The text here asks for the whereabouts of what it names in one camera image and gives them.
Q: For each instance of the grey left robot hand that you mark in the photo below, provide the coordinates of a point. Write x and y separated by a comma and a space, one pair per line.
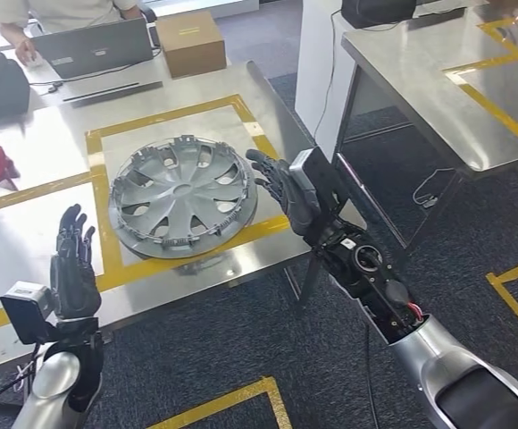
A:
73, 284

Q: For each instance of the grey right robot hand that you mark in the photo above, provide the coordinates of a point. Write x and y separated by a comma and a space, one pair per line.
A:
294, 204

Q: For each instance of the silver plastic wheel hubcap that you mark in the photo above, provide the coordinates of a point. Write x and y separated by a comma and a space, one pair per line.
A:
183, 195

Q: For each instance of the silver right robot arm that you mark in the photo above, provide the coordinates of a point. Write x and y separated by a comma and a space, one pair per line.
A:
420, 349

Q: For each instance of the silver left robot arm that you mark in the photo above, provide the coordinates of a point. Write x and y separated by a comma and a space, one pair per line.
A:
56, 385

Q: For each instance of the steel workbench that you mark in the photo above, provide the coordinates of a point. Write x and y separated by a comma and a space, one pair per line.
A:
420, 71
40, 248

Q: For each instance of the yellow workbench tape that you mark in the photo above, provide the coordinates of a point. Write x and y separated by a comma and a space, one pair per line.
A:
495, 109
100, 207

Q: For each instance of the white pillar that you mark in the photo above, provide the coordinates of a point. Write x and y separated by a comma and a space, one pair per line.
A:
317, 71

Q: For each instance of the grey floor socket box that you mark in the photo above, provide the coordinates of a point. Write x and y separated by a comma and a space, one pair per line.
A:
429, 203

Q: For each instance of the black keyboard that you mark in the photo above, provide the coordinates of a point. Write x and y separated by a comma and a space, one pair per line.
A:
112, 95

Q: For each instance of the brown cardboard box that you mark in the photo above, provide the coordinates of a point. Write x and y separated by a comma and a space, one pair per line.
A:
192, 44

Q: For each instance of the black bag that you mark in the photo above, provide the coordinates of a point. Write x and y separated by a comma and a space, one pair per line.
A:
0, 89

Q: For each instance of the black case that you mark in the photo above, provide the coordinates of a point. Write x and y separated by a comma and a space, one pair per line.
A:
375, 12

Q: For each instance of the white computer mouse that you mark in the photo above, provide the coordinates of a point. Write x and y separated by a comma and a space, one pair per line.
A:
39, 60

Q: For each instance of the black monitor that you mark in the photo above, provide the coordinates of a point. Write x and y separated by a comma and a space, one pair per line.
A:
94, 50

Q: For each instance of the person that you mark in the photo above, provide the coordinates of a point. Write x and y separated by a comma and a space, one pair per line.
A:
62, 12

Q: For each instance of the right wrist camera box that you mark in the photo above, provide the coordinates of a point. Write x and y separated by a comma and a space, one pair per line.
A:
324, 177

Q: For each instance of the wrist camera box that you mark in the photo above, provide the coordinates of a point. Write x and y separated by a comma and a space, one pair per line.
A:
324, 177
24, 314

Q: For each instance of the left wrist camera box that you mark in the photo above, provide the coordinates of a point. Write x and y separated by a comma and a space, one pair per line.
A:
24, 314

